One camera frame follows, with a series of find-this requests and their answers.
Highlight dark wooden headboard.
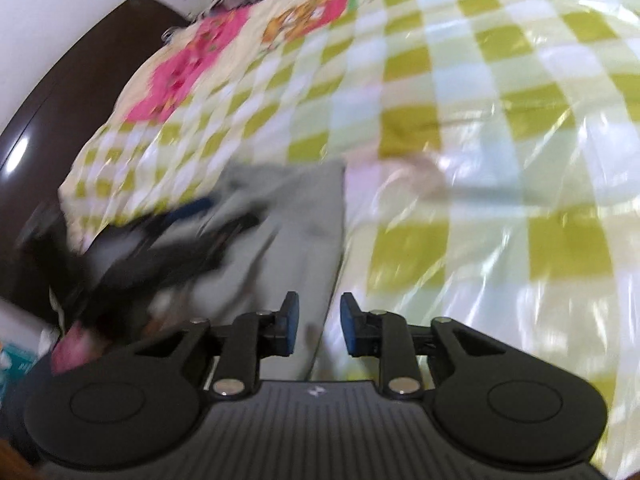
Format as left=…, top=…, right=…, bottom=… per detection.
left=0, top=0, right=193, bottom=311

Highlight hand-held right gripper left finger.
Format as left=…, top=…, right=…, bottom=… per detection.
left=134, top=291, right=301, bottom=401

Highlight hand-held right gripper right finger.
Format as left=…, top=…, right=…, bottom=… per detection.
left=340, top=292, right=506, bottom=401

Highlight grey-green pants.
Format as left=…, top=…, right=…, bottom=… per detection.
left=150, top=160, right=351, bottom=381

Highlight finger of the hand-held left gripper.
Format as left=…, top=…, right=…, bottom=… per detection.
left=150, top=197, right=221, bottom=227
left=197, top=212, right=268, bottom=267

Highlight person's left hand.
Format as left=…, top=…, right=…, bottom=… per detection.
left=50, top=321, right=103, bottom=374

